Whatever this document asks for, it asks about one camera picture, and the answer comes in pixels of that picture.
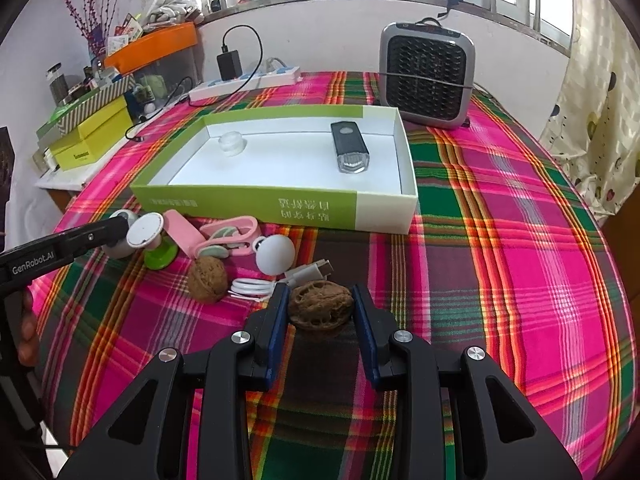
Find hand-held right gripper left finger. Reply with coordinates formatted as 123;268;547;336
57;282;291;480

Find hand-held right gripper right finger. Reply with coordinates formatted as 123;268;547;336
352;284;583;480

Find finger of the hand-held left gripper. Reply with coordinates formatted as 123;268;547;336
53;216;131;261

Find white and grey round gadget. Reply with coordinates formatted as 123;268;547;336
102;210;138;260

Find wrinkled wide walnut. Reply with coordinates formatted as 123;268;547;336
287;281;356;331

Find white usb cable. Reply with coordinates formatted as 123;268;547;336
227;258;335;303

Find white disc stand green base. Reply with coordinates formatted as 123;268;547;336
126;211;179;271

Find pink strip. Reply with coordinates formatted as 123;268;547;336
162;209;201;259

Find round walnut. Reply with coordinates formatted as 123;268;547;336
187;256;228;304

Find green and white cardboard box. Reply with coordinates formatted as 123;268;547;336
130;106;419;235

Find person's left hand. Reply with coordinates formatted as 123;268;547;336
19;290;39;367

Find white side shelf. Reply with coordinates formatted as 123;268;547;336
34;132;131;193

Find white ball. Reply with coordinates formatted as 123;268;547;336
255;235;297;276

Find yellow-green box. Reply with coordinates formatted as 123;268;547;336
48;96;133;171

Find pink clip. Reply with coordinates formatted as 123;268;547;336
196;216;259;259

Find striped cardboard box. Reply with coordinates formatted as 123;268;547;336
36;74;136;137

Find glass jar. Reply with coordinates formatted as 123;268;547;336
47;62;68;106

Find small white round cap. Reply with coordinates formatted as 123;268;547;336
219;131;247;157

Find black bike light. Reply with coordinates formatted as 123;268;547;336
330;121;371;175

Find storage bin with orange lid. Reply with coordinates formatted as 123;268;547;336
104;22;203;108

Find colourful paper packets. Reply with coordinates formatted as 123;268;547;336
107;12;146;51

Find white power strip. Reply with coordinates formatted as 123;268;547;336
188;66;302;102

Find black charger adapter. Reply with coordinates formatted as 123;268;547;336
216;50;243;81

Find purple flower branches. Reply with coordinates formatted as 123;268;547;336
57;0;136;58

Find grey space heater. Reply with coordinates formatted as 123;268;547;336
378;20;476;130

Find patterned cream curtain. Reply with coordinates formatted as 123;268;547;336
540;0;640;221

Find black charging cable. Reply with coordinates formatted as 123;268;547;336
125;25;264;143

